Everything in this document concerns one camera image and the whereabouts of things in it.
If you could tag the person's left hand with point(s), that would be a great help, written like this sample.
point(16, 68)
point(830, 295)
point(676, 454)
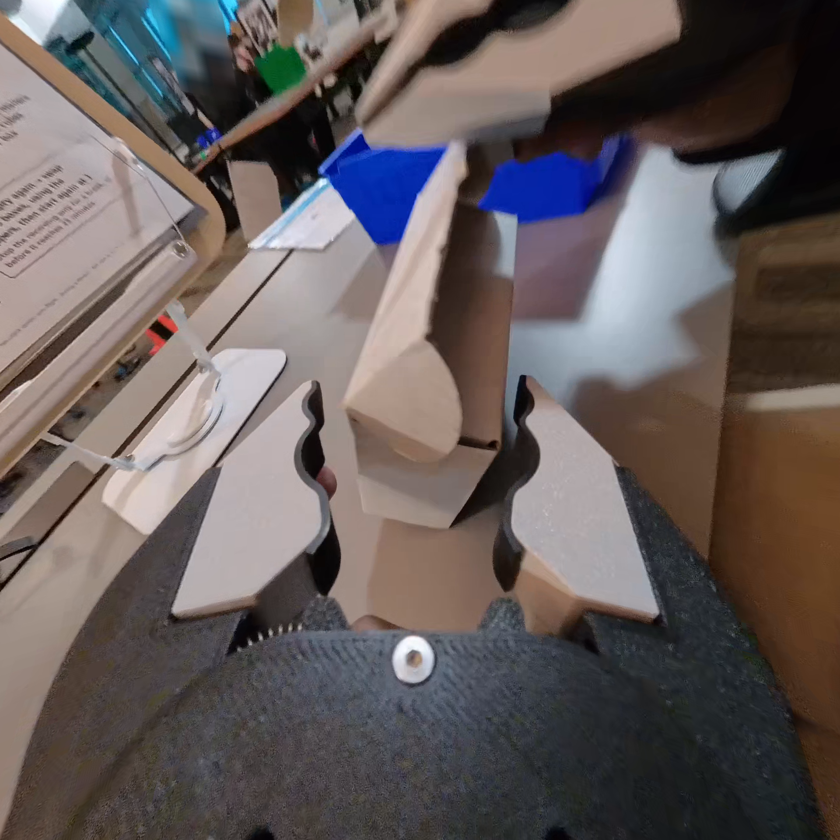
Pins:
point(328, 482)

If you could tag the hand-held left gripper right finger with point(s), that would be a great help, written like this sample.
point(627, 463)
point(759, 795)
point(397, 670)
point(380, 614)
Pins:
point(577, 525)

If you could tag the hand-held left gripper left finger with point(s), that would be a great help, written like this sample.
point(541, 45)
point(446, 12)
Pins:
point(262, 499)

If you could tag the brown cardboard panel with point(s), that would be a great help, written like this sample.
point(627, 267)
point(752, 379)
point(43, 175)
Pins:
point(254, 200)

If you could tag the green bin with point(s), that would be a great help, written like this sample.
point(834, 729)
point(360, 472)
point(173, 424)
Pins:
point(281, 69)

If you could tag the blue plastic bin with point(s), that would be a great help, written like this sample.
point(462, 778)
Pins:
point(387, 190)

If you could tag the white leaflet with blue stripe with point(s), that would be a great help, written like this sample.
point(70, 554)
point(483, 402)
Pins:
point(308, 220)

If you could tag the white cardboard mailer box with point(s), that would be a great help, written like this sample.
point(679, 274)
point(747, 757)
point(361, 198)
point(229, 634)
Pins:
point(407, 394)

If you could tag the white instruction stand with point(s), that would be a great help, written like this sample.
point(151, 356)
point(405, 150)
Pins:
point(65, 197)

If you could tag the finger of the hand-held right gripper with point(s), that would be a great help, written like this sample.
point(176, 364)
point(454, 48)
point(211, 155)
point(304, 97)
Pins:
point(413, 16)
point(499, 92)

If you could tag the background work table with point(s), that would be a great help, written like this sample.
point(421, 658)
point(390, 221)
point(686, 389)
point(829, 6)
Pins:
point(338, 59)

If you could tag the orange cone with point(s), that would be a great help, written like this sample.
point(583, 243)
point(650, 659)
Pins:
point(159, 338)

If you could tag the mesh office chair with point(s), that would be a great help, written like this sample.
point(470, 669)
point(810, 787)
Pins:
point(748, 184)

